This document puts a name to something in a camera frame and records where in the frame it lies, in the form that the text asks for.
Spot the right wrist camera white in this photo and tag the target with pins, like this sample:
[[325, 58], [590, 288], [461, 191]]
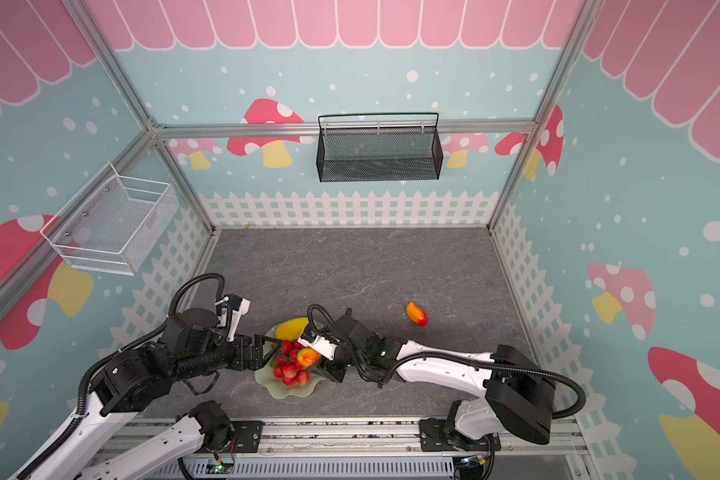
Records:
[[323, 345]]

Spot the white wire wall basket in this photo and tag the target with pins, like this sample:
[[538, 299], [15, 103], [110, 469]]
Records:
[[113, 224]]

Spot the aluminium front rail frame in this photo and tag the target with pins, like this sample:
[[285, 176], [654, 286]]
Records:
[[385, 448]]

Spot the red fake grape bunch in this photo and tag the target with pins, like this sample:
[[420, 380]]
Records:
[[289, 371]]

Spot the red-yellow mango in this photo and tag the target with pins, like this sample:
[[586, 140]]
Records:
[[307, 357], [416, 314]]

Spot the green scalloped fruit bowl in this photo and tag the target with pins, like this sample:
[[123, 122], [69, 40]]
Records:
[[276, 388]]

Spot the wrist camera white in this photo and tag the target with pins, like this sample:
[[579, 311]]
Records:
[[323, 345], [231, 309]]

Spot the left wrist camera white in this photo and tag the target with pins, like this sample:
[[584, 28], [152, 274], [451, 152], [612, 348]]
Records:
[[231, 309]]

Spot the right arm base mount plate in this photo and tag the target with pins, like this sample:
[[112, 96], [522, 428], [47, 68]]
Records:
[[440, 435]]

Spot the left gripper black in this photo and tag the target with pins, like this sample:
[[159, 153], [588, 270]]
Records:
[[242, 363]]

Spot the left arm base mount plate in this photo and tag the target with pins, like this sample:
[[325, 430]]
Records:
[[236, 437]]

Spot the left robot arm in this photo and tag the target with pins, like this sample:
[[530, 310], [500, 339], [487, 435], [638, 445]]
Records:
[[126, 381]]

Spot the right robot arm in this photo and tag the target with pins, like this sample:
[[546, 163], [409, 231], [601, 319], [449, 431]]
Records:
[[508, 391]]

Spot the black mesh wall basket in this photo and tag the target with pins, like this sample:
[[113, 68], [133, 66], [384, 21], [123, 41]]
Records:
[[376, 147]]

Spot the green circuit board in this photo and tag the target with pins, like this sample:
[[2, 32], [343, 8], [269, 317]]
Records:
[[220, 467]]

